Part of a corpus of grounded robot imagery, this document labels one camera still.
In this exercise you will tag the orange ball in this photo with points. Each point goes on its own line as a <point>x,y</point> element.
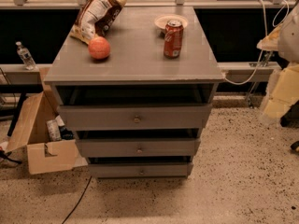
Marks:
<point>99,48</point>

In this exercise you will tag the open cardboard box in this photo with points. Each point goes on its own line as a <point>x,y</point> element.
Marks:
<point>31,131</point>

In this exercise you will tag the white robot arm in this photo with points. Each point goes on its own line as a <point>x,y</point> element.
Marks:
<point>285,38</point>

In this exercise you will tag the grey middle drawer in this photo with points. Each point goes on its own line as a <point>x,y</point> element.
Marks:
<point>141,147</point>

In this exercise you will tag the brown chip bag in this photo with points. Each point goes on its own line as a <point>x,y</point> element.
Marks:
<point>95,19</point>

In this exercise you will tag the can inside cardboard box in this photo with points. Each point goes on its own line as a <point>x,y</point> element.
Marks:
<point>53,130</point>

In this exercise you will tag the small white bowl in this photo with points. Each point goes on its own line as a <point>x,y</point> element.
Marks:
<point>162,20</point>

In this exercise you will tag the clear water bottle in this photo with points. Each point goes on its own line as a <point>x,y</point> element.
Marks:
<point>25,56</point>

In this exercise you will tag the grey drawer cabinet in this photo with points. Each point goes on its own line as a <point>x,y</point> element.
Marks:
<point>137,73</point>

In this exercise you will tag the red soda can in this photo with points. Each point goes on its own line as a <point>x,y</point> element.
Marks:
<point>173,38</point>

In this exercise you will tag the grey top drawer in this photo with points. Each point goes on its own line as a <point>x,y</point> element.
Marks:
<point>110,118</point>

